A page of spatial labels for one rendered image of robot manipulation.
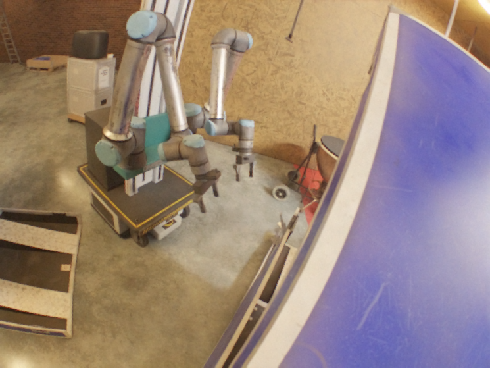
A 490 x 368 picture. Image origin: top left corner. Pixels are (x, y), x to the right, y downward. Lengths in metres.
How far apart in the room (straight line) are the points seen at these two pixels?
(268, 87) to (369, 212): 2.96
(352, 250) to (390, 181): 0.09
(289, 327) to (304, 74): 3.07
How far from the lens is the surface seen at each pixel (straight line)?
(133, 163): 1.38
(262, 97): 3.18
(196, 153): 1.00
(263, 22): 3.10
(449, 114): 0.44
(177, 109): 1.12
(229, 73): 1.55
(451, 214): 0.34
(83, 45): 3.53
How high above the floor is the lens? 1.52
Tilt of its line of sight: 34 degrees down
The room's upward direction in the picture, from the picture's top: 19 degrees clockwise
